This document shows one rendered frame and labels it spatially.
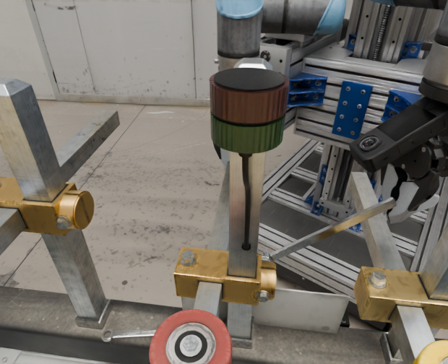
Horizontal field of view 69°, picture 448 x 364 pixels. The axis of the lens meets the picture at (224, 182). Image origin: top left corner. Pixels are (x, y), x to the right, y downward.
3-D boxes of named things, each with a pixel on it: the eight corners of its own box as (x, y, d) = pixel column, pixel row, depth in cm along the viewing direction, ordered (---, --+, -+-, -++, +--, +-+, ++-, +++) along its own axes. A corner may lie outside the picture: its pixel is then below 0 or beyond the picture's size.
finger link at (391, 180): (418, 217, 50) (440, 167, 45) (384, 222, 49) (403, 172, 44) (404, 204, 53) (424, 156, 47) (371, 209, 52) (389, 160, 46)
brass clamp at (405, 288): (351, 284, 48) (360, 261, 45) (449, 295, 46) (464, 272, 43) (360, 323, 43) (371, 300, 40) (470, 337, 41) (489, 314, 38)
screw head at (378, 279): (366, 274, 43) (368, 268, 42) (383, 276, 43) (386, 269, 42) (370, 287, 41) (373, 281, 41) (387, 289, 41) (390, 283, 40)
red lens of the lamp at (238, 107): (216, 92, 28) (215, 66, 27) (285, 95, 28) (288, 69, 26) (204, 120, 24) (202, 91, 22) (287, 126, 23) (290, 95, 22)
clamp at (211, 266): (184, 268, 50) (181, 245, 47) (273, 278, 48) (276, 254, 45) (175, 300, 45) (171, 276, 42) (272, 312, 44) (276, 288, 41)
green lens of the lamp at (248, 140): (216, 118, 30) (216, 95, 29) (282, 122, 29) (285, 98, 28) (204, 151, 25) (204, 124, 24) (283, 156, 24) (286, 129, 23)
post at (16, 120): (99, 327, 62) (-2, 74, 34) (117, 330, 61) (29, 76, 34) (91, 345, 59) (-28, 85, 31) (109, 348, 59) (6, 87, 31)
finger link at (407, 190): (432, 231, 48) (458, 180, 42) (397, 237, 47) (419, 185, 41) (418, 217, 50) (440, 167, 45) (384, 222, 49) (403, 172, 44)
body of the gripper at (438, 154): (473, 181, 42) (523, 91, 35) (416, 190, 41) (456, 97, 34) (431, 152, 48) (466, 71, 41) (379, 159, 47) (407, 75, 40)
